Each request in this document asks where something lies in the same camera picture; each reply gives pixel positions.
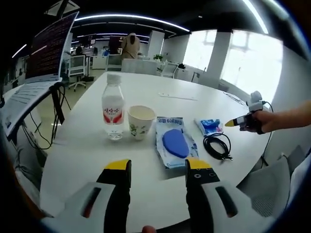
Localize thin black table cables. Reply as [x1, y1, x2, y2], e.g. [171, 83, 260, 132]
[222, 91, 247, 105]

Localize white table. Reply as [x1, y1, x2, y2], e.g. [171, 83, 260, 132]
[40, 71, 274, 226]

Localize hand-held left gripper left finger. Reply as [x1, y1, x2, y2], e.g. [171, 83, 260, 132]
[63, 159, 133, 233]

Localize open laptop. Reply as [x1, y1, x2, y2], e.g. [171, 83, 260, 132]
[0, 11, 80, 136]

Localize clear plastic water bottle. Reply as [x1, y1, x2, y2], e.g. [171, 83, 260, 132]
[101, 74, 125, 141]

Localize person's right hand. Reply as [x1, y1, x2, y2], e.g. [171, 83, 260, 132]
[240, 110, 270, 134]

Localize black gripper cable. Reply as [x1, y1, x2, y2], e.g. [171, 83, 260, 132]
[262, 101, 275, 161]

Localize white office chair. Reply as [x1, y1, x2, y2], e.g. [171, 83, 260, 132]
[69, 54, 87, 92]
[106, 53, 122, 71]
[160, 62, 179, 78]

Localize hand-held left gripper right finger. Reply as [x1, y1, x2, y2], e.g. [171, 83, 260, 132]
[185, 157, 255, 233]

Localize small blue tissue packet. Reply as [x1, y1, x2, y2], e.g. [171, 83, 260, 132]
[194, 118, 224, 136]

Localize person's grey trouser leg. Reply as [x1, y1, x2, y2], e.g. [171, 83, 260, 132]
[13, 140, 53, 216]

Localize grey mesh office chair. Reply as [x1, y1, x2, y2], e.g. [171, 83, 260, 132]
[237, 157, 291, 218]

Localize blue wet wipes pack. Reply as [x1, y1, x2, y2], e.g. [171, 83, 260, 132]
[155, 116, 200, 169]

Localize black laptop stand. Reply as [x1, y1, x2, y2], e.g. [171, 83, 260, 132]
[21, 82, 72, 150]

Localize ceiling light strip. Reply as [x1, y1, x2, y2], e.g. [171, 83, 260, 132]
[242, 0, 269, 35]
[75, 14, 190, 33]

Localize white table cable cover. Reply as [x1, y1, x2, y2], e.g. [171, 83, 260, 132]
[158, 92, 198, 101]

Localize white paper cup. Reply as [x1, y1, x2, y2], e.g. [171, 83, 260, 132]
[127, 105, 156, 141]

